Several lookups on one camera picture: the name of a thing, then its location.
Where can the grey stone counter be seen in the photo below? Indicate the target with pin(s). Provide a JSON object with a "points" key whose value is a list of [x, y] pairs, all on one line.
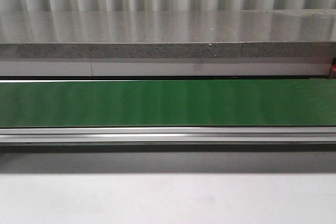
{"points": [[164, 44]]}

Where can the green conveyor belt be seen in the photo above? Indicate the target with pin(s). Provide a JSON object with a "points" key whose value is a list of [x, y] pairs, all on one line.
{"points": [[237, 115]]}

